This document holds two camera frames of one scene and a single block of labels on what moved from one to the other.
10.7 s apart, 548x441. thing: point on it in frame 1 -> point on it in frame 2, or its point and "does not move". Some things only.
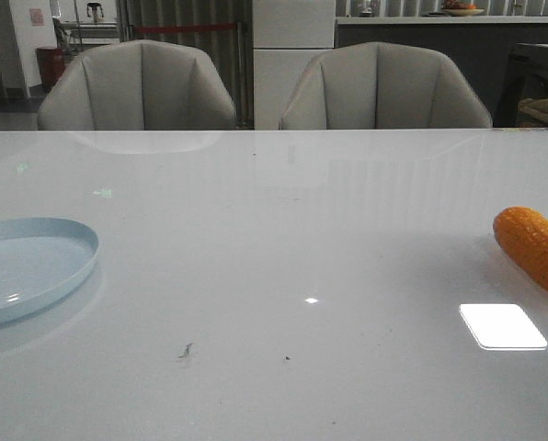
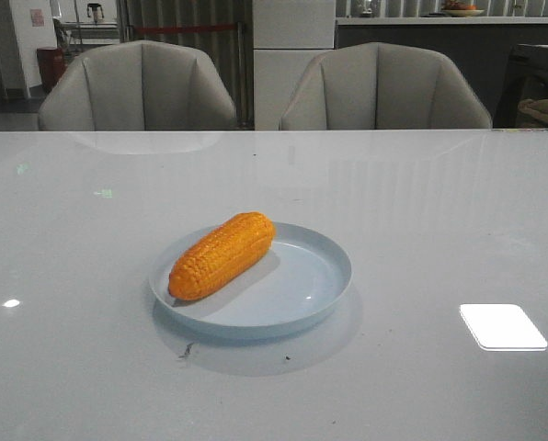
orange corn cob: (535, 245) -> (221, 254)
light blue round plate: (27, 263) -> (306, 275)
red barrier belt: (146, 28) does not move
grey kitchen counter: (479, 47) does not move
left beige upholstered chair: (138, 85) does not move
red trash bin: (51, 64) does not move
